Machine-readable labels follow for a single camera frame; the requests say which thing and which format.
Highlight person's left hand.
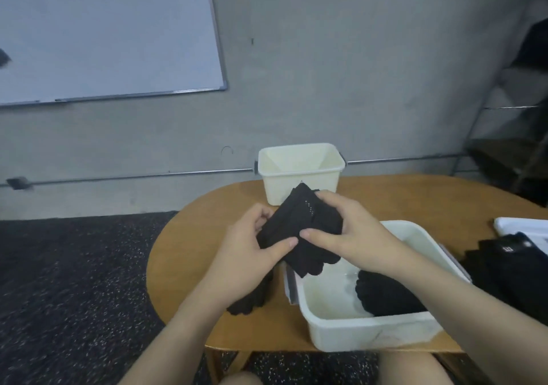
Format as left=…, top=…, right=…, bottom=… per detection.
left=199, top=202, right=299, bottom=309

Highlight person's right hand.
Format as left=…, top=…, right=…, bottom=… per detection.
left=300, top=191, right=404, bottom=279

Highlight pile of black gloves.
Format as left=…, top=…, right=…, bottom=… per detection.
left=227, top=269, right=275, bottom=317

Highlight stack of black gloves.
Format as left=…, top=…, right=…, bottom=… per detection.
left=227, top=269, right=275, bottom=317

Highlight white plastic bin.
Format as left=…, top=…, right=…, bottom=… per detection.
left=256, top=143, right=347, bottom=207
left=284, top=220, right=472, bottom=353

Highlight black fingerless glove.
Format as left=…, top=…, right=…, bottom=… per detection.
left=462, top=233, right=548, bottom=326

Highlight person's left forearm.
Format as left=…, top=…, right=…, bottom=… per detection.
left=120, top=282, right=241, bottom=385

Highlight person's right forearm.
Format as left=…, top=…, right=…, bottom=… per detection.
left=381, top=244, right=548, bottom=385

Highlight person's left leg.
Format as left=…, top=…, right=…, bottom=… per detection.
left=218, top=370, right=262, bottom=385

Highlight wooden table leg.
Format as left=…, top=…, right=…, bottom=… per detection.
left=204, top=348, right=253, bottom=385

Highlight white flat tray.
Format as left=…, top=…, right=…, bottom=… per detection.
left=493, top=217, right=548, bottom=253

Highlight whiteboard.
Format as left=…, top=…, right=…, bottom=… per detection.
left=0, top=0, right=229, bottom=108

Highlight grey wall pipe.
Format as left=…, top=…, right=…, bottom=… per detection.
left=0, top=152, right=468, bottom=191

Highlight metal rack frame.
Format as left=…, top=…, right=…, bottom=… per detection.
left=454, top=13, right=548, bottom=206

